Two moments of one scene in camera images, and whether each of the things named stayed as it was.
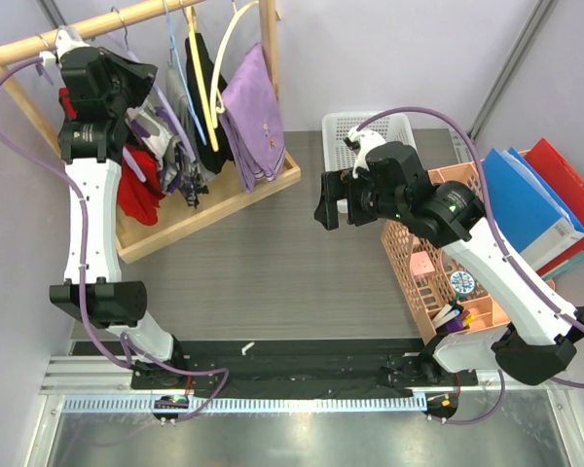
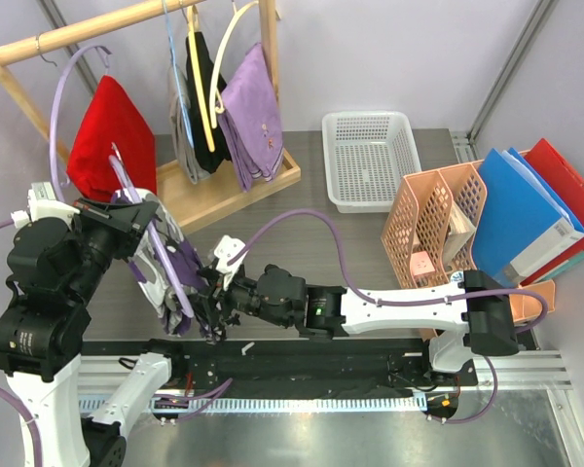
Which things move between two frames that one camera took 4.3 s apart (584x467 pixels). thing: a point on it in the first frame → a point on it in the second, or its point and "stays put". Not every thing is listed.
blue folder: (535, 228) stays put
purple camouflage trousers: (157, 138) → (149, 267)
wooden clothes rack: (142, 233) stays put
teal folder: (579, 256) stays put
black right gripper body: (362, 198) → (211, 296)
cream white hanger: (213, 89) stays put
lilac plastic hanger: (165, 102) → (172, 276)
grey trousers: (177, 101) stays put
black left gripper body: (128, 85) → (105, 233)
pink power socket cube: (421, 263) stays put
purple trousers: (251, 120) stays put
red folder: (572, 192) stays put
